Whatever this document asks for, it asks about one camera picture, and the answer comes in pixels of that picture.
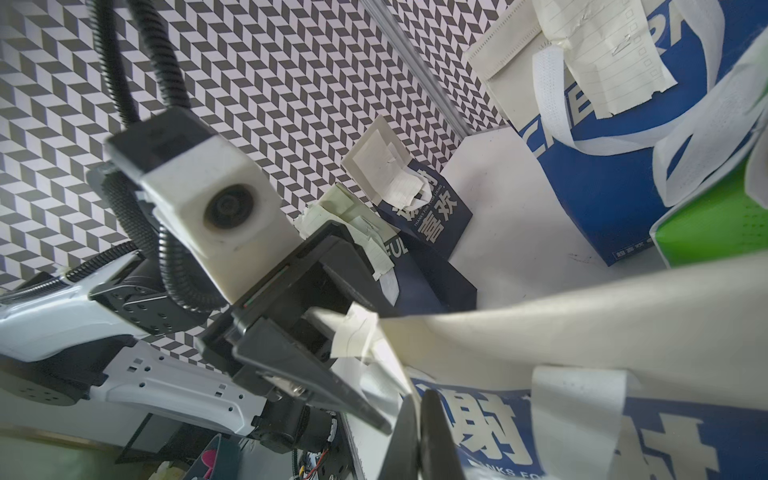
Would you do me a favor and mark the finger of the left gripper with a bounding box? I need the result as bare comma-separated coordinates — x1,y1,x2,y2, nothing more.
232,319,392,434

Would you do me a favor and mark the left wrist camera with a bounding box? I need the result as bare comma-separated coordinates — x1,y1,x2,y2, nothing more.
105,107,302,303

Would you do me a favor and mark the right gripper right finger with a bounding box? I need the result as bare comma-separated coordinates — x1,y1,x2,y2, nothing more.
420,390,465,480

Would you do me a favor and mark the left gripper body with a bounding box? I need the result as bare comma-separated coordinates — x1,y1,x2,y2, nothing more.
195,221,397,396

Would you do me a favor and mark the royal blue tote bag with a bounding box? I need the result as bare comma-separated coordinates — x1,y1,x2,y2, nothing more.
463,1,767,265

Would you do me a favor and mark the aluminium corner post left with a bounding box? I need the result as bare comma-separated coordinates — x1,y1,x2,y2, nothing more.
360,0,473,141

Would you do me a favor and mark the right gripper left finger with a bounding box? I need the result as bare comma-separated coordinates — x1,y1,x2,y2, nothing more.
378,396,419,480

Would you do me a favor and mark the blue cream tote bag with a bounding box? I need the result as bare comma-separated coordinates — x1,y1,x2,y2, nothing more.
305,251,768,480

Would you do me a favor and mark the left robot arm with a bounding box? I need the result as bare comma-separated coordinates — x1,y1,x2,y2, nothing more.
1,1,392,452

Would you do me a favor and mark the navy bag with white handles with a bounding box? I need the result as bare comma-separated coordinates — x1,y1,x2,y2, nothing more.
340,115,474,261

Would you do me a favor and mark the navy tote bag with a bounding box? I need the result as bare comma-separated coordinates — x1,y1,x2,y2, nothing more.
376,222,477,315

